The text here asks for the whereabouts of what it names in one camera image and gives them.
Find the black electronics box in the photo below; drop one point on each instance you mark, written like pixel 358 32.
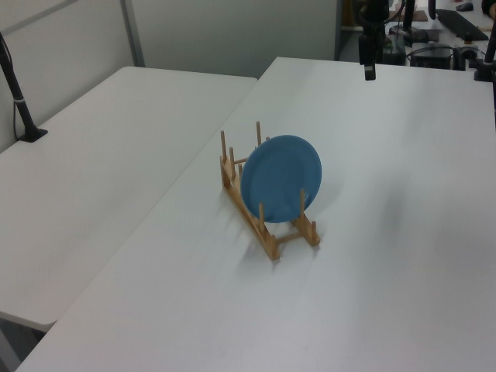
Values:
pixel 432 57

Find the black camera pole with base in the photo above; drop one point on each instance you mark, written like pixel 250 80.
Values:
pixel 17 98

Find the black monitor stand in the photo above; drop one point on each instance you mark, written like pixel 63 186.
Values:
pixel 408 27

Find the wooden plate rack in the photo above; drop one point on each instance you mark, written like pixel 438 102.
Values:
pixel 271 243

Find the black computer mouse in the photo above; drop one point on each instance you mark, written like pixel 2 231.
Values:
pixel 462 6

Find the black clamp pole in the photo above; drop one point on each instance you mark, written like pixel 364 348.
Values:
pixel 487 58

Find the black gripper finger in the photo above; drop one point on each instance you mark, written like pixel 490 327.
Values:
pixel 372 73
pixel 367 73

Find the blue round plate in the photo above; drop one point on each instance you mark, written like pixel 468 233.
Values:
pixel 282 179

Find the black computer keyboard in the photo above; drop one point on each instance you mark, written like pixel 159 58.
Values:
pixel 461 24

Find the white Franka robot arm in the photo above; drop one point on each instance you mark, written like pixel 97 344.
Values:
pixel 375 15

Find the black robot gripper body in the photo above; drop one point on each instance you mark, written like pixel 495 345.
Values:
pixel 367 49

